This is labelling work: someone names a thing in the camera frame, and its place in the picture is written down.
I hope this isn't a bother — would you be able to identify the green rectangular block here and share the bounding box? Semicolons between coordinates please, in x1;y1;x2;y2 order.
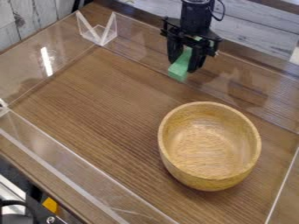
168;36;205;83

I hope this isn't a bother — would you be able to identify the brown wooden bowl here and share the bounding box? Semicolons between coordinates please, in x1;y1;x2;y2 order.
158;101;262;192

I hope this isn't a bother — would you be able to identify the black cable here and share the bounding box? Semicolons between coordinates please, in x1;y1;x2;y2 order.
0;199;41;224

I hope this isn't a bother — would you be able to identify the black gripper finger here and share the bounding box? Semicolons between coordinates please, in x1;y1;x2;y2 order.
189;44;209;73
168;36;184;63

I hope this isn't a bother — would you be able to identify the yellow label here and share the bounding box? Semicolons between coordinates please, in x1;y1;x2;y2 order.
42;197;59;214

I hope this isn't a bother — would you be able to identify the clear acrylic corner bracket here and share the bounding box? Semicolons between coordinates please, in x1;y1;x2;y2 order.
75;10;118;46

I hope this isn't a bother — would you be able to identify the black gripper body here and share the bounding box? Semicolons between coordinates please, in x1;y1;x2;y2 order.
161;0;224;56

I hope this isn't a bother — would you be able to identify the clear acrylic enclosure wall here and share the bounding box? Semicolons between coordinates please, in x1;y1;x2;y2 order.
0;4;299;224

